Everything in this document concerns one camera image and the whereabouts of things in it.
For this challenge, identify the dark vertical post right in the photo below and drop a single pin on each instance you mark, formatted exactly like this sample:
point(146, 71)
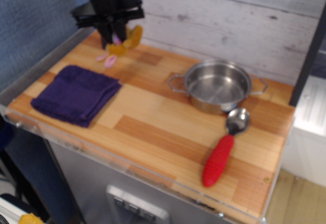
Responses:
point(309, 60)

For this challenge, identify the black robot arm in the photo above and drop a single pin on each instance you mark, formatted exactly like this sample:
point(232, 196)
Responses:
point(109, 17)

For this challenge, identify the grey button control panel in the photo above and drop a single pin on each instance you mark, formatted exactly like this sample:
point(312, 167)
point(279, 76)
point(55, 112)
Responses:
point(128, 208)

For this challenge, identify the yellow stuffed bunny toy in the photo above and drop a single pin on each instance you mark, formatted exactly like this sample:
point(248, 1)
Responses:
point(119, 48)

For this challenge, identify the purple folded towel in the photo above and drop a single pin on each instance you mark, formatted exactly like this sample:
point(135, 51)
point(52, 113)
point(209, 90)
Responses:
point(76, 95)

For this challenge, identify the clear acrylic edge guard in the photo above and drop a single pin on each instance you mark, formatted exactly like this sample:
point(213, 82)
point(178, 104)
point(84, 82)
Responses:
point(151, 142)

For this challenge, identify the red handled metal spoon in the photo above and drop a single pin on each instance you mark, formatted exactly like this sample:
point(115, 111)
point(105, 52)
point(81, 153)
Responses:
point(237, 122)

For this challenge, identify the stainless steel pot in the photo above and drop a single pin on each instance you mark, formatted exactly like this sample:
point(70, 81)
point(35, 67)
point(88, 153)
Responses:
point(215, 87)

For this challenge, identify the white appliance at right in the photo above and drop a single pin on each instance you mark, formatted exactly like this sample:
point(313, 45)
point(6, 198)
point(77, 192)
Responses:
point(304, 152)

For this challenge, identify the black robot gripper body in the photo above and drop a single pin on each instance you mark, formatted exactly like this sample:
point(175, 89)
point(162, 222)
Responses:
point(107, 11)

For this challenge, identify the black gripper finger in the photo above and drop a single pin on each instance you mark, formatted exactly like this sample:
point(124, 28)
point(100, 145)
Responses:
point(105, 32)
point(120, 29)

